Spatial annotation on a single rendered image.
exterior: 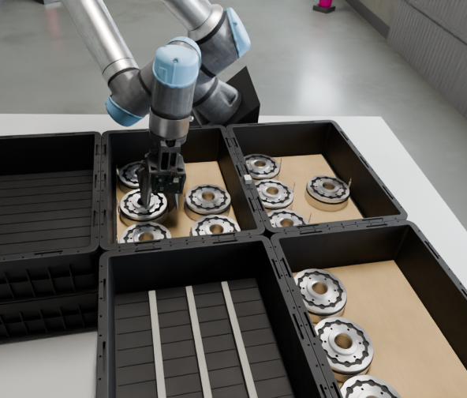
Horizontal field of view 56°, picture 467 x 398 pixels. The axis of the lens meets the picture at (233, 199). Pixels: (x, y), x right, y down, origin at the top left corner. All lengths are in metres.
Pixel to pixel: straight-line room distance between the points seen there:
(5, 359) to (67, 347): 0.11
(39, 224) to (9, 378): 0.30
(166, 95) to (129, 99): 0.15
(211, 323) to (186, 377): 0.11
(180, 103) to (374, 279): 0.51
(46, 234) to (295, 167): 0.62
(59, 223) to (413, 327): 0.74
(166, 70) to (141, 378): 0.50
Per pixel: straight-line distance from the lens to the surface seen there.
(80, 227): 0.99
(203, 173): 1.11
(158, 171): 0.84
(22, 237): 1.00
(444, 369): 0.86
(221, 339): 0.78
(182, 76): 0.77
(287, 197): 1.02
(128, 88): 0.92
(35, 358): 0.96
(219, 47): 1.19
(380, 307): 0.89
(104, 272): 0.75
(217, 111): 1.27
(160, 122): 0.81
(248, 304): 0.83
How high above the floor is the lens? 1.49
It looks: 39 degrees down
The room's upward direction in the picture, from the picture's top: 5 degrees clockwise
